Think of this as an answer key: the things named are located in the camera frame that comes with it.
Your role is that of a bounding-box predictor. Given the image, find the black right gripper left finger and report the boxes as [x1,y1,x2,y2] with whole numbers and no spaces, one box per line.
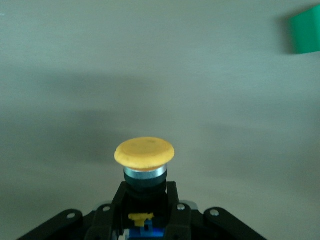
[17,181,131,240]

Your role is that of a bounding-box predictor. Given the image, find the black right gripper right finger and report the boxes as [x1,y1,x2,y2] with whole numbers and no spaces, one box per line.
[164,181,267,240]

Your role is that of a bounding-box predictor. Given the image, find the yellow mushroom push button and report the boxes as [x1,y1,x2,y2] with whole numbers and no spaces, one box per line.
[112,136,176,240]

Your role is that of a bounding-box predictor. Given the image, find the brown table cloth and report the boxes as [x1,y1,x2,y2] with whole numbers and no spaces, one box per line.
[0,0,320,240]

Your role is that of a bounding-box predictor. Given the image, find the green foam cube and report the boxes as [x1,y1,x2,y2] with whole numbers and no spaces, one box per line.
[288,5,320,55]

